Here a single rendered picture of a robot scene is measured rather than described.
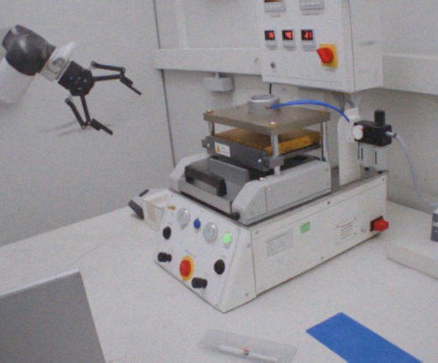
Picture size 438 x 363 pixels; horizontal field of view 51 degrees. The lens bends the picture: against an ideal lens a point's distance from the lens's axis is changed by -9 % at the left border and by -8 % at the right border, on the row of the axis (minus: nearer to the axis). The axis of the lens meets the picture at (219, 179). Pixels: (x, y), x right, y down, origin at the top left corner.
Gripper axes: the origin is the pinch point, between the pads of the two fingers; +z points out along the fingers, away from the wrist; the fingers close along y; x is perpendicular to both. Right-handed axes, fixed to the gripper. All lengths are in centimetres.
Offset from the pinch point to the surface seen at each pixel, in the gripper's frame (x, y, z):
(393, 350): 77, -1, 51
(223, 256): 45, 8, 28
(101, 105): -114, 17, 8
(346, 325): 66, 2, 48
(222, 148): 25.1, -9.1, 20.3
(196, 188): 29.7, 1.6, 19.5
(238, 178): 34.0, -6.2, 24.2
